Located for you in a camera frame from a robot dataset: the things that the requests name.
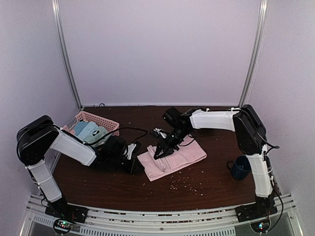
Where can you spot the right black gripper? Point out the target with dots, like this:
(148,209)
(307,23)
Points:
(167,149)

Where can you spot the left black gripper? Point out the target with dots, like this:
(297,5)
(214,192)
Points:
(132,170)

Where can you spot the pink towel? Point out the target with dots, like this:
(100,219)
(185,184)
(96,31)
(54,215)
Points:
(190,152)

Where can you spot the pink plastic basket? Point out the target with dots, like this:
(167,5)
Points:
(86,117)

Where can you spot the green towel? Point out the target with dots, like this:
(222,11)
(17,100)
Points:
(95,135)

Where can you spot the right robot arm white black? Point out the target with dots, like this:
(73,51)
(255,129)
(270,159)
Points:
(250,135)

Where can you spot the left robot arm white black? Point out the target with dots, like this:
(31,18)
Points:
(89,144)

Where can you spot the folded blue towel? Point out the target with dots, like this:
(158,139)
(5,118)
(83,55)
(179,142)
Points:
(82,129)

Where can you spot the dark blue mug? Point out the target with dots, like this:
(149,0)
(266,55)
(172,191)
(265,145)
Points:
(239,168)

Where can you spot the left round circuit board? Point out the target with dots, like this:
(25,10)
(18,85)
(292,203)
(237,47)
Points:
(62,226)

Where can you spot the round circuit board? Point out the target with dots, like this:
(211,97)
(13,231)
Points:
(62,226)
(261,227)

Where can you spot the right round circuit board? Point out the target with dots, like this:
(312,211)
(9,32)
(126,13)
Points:
(261,227)

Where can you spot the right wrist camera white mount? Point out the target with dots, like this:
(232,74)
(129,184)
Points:
(159,133)

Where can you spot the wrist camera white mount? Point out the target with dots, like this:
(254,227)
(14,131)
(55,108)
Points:
(159,133)
(131,149)

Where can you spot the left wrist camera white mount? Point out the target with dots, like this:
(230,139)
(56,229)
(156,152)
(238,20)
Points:
(131,149)

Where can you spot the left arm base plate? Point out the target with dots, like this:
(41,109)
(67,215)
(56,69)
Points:
(67,212)

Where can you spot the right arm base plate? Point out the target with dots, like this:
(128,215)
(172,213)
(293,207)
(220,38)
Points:
(254,211)

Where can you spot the front aluminium rail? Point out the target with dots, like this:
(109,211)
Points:
(222,221)

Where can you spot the left aluminium frame post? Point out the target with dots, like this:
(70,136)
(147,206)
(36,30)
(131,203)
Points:
(64,52)

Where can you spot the aluminium frame post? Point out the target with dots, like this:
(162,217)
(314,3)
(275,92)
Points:
(64,52)
(257,45)

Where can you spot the right aluminium frame post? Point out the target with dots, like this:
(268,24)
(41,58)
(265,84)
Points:
(257,45)

